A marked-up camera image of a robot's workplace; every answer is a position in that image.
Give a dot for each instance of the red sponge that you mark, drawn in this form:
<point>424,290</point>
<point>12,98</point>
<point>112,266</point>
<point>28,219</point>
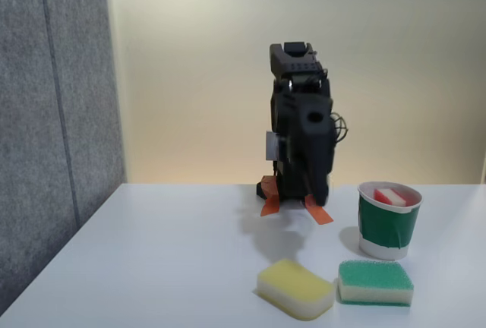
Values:
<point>387,196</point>

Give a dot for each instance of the white controller board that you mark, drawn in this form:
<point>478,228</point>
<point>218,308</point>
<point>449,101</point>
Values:
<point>273,146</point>

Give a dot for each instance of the orange tape strip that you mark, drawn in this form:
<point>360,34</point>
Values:
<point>322,216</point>
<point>270,208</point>

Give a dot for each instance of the white paper cup green band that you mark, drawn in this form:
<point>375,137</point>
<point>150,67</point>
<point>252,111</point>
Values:
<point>383,229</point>

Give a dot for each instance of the yellow sponge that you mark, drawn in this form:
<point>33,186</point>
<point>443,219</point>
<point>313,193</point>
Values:
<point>292,282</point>

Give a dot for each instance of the green sponge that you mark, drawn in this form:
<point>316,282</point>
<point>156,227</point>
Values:
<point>374,275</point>

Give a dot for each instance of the grey felt partition panel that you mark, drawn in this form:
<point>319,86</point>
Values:
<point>45,115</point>

